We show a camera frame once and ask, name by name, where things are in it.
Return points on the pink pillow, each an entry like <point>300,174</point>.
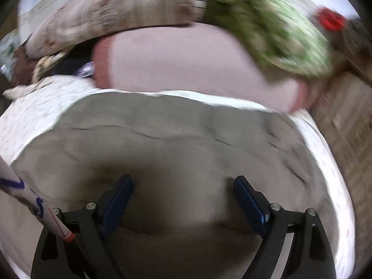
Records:
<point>189,64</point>

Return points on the white green floral cloth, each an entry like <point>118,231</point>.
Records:
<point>8,49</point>

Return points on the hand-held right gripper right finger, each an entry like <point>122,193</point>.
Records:
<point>252,206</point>

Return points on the brown cloth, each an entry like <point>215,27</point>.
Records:
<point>21,69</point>

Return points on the red object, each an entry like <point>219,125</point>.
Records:
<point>330,19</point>

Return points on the white printed bedsheet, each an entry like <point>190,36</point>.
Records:
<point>35,113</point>

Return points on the dark cloth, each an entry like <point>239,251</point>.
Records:
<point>71,64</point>

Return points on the grey brown fuzzy object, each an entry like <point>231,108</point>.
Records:
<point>353,35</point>

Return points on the purple plastic wrapper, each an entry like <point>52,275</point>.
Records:
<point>87,69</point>

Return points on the striped floral folded quilt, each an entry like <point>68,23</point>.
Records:
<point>116,11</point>

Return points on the olive puffer jacket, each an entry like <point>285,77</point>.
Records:
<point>174,139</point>

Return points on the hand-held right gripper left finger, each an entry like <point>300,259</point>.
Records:
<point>119,205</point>

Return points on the cream floral cloth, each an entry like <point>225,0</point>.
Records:
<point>43,64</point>

